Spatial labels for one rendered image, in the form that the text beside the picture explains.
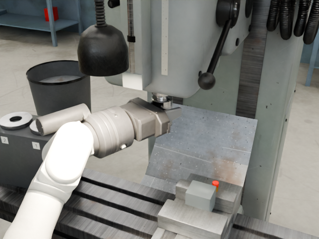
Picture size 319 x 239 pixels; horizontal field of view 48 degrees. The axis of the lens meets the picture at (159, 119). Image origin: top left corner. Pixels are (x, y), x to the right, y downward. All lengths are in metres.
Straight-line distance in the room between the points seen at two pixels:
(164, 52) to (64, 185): 0.28
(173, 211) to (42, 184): 0.35
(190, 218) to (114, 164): 1.95
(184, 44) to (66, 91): 2.07
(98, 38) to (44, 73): 2.54
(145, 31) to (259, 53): 0.52
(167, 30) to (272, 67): 0.52
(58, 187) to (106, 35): 0.26
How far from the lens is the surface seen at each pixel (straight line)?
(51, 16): 5.49
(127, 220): 0.99
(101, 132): 0.66
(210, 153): 1.18
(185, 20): 0.60
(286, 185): 2.68
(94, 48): 0.49
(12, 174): 1.15
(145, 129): 0.71
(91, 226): 0.99
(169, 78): 0.64
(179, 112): 0.78
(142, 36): 0.60
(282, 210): 2.47
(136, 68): 0.62
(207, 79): 0.60
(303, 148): 3.13
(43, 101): 2.72
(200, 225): 0.83
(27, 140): 1.03
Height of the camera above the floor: 1.60
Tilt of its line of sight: 29 degrees down
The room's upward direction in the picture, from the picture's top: straight up
